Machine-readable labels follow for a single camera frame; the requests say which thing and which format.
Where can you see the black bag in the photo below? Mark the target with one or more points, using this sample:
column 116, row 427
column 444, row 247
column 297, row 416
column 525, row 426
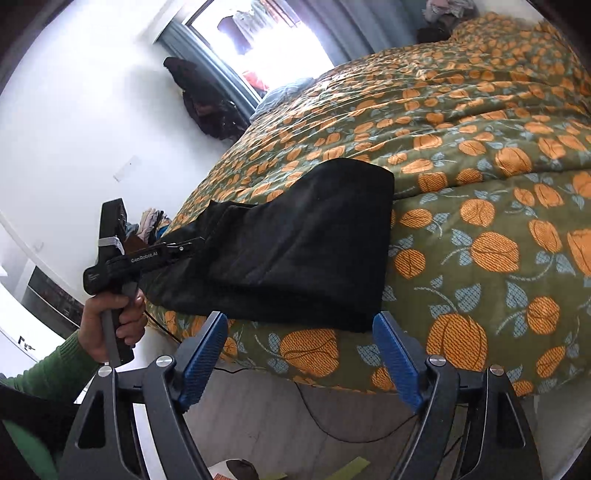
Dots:
column 434, row 32

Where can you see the person's dark vest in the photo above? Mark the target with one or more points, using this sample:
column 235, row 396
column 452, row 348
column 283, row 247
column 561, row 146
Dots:
column 32, row 415

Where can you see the white cabinet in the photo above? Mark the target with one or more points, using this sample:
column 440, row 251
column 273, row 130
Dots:
column 14, row 332

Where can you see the yellow-green strip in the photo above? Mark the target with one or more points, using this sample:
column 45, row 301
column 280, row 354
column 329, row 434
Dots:
column 346, row 468

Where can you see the black pants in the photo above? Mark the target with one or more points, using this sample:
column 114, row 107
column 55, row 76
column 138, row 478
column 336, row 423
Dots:
column 300, row 258

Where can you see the person's left hand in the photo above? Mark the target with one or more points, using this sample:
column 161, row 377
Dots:
column 92, row 323

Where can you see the dark hanging coats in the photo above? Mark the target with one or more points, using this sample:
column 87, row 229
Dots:
column 203, row 101

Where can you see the light blue pillow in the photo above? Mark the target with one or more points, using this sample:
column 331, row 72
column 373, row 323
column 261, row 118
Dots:
column 281, row 94

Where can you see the white wall plate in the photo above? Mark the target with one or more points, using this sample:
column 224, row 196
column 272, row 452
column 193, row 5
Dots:
column 127, row 168

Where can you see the pink and blue clothes pile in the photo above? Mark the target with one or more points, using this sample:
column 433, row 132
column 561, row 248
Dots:
column 152, row 224

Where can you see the red cloth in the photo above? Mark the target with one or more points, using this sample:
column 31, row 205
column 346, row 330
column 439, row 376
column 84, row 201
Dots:
column 256, row 79

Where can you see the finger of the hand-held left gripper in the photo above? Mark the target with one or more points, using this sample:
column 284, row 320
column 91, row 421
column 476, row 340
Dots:
column 184, row 241
column 180, row 254

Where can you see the pale green hanging shirt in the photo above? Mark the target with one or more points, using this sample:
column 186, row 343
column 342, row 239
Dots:
column 244, row 18

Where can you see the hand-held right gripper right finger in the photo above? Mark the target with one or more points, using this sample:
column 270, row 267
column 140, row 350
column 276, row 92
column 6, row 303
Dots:
column 397, row 360

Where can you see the orange floral green quilt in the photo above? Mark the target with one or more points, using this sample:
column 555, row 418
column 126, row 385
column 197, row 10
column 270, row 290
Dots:
column 485, row 161

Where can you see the pink and grey clothes pile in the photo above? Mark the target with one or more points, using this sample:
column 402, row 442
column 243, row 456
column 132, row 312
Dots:
column 450, row 7

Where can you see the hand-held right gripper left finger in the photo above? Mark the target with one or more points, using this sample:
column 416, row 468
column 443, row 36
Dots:
column 203, row 360

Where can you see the narrow blue curtain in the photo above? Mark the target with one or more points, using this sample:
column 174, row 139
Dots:
column 221, row 69

